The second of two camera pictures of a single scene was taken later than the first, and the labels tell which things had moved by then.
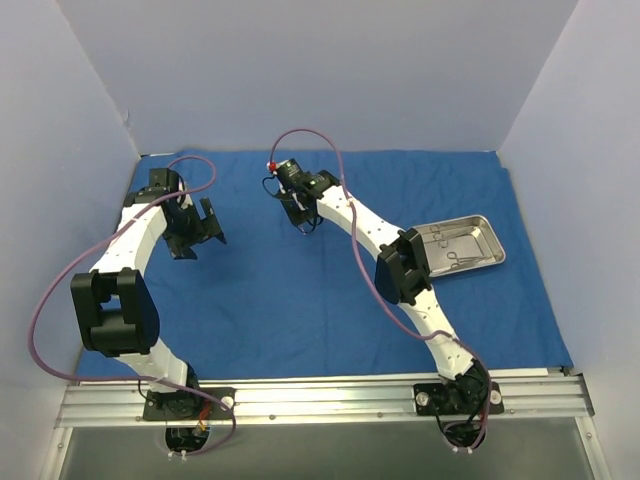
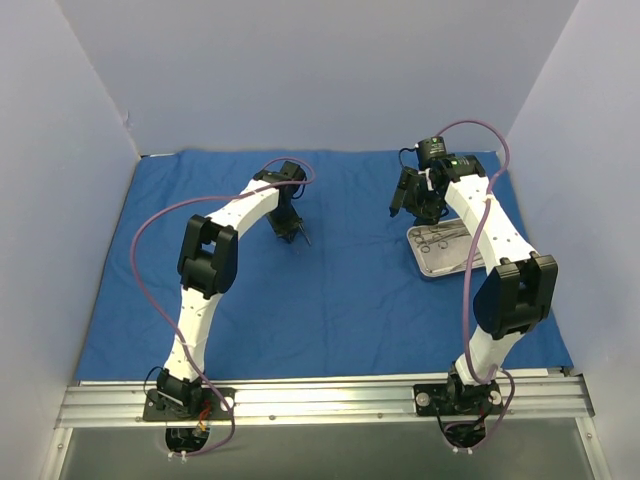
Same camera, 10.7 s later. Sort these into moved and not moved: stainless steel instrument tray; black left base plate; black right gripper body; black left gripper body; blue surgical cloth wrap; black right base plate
Moved: black right gripper body; black left gripper body
Not moved: blue surgical cloth wrap; black right base plate; black left base plate; stainless steel instrument tray
